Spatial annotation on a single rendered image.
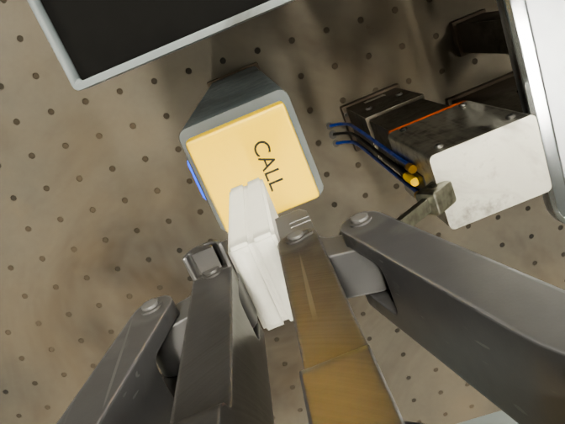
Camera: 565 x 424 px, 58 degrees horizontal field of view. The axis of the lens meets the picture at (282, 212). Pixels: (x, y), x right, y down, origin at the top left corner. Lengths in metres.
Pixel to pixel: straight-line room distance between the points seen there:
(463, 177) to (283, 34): 0.40
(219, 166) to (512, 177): 0.26
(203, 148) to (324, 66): 0.48
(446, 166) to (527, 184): 0.07
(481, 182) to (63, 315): 0.67
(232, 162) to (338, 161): 0.50
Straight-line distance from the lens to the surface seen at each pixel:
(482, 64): 0.83
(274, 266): 0.15
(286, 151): 0.29
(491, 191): 0.45
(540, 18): 0.52
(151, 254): 0.82
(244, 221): 0.17
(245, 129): 0.29
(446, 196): 0.42
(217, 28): 0.28
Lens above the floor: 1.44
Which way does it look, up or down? 72 degrees down
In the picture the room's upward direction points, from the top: 164 degrees clockwise
